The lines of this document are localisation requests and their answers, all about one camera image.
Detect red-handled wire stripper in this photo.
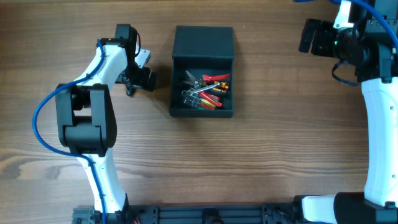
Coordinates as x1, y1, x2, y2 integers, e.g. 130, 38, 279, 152
183, 70, 231, 108

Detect dark green box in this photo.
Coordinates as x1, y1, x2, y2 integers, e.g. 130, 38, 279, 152
169, 26, 234, 118

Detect clear pack of colourful screwdrivers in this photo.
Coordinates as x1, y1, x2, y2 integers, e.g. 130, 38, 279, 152
182, 91, 216, 110

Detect orange black long-nose pliers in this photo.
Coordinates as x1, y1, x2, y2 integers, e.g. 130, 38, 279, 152
211, 81, 230, 96

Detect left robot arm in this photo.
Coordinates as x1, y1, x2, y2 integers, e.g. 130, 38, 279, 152
55, 24, 157, 223

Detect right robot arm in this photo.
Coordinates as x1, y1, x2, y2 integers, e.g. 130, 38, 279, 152
292, 0, 397, 223

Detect left blue cable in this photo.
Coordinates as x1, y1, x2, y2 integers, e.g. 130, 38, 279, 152
32, 39, 107, 224

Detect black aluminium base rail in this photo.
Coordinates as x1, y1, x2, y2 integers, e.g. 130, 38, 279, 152
71, 202, 340, 224

